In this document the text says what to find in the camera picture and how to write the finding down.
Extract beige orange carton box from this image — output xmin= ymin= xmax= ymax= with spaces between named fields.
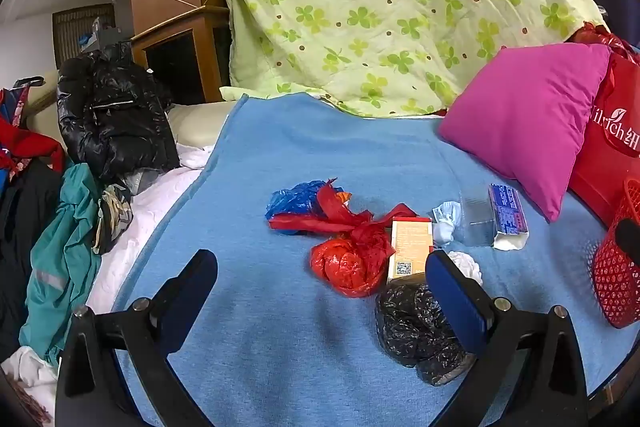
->
xmin=387 ymin=217 xmax=433 ymax=285

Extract red crinkled plastic bag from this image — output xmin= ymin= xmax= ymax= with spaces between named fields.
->
xmin=567 ymin=22 xmax=640 ymax=60

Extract clear plastic package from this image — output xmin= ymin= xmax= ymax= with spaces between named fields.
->
xmin=457 ymin=193 xmax=498 ymax=248

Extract light blue paper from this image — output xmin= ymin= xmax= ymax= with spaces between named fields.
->
xmin=432 ymin=202 xmax=463 ymax=244

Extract white tissue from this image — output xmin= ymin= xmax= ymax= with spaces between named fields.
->
xmin=446 ymin=250 xmax=484 ymax=286

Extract white bedsheet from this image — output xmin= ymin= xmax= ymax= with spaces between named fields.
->
xmin=85 ymin=142 xmax=216 ymax=308

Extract red paper shopping bag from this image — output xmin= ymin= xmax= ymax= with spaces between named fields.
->
xmin=567 ymin=47 xmax=640 ymax=228

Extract white cloth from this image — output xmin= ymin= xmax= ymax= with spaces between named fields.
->
xmin=0 ymin=347 xmax=58 ymax=408

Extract black puffer jacket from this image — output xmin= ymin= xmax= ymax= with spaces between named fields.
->
xmin=56 ymin=53 xmax=181 ymax=180

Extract cream sofa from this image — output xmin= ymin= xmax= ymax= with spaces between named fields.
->
xmin=25 ymin=69 xmax=236 ymax=148

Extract blue white carton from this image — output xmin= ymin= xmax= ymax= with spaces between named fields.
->
xmin=487 ymin=183 xmax=531 ymax=252

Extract dark clothes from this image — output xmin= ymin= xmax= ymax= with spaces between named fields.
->
xmin=0 ymin=157 xmax=63 ymax=358

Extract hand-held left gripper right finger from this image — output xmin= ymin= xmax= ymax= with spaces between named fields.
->
xmin=425 ymin=249 xmax=591 ymax=427

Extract blue fleece blanket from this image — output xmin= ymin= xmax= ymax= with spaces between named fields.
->
xmin=112 ymin=93 xmax=640 ymax=427

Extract grey cabinet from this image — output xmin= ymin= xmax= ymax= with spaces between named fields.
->
xmin=80 ymin=19 xmax=131 ymax=52

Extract green clover print quilt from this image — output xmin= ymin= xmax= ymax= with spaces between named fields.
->
xmin=218 ymin=0 xmax=608 ymax=118

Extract magenta pillow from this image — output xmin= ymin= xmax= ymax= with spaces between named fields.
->
xmin=439 ymin=43 xmax=613 ymax=223

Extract wooden cabinet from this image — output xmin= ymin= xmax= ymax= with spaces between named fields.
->
xmin=131 ymin=5 xmax=233 ymax=105

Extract teal jacket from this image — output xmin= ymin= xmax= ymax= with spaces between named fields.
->
xmin=19 ymin=164 xmax=103 ymax=365

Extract black plastic bag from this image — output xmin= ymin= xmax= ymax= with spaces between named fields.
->
xmin=375 ymin=283 xmax=476 ymax=387

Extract blue plastic bag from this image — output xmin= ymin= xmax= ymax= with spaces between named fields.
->
xmin=266 ymin=180 xmax=346 ymax=235

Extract patterned olive cloth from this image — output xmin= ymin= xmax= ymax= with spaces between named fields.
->
xmin=92 ymin=184 xmax=133 ymax=255

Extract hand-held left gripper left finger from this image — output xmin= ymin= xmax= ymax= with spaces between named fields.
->
xmin=55 ymin=249 xmax=219 ymax=427

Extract red knotted plastic bag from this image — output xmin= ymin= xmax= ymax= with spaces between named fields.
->
xmin=269 ymin=179 xmax=418 ymax=299

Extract red garment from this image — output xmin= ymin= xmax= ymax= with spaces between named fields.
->
xmin=0 ymin=88 xmax=66 ymax=180

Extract red mesh plastic basket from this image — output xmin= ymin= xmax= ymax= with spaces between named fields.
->
xmin=592 ymin=177 xmax=640 ymax=329

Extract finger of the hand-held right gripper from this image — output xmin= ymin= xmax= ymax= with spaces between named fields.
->
xmin=616 ymin=218 xmax=640 ymax=268

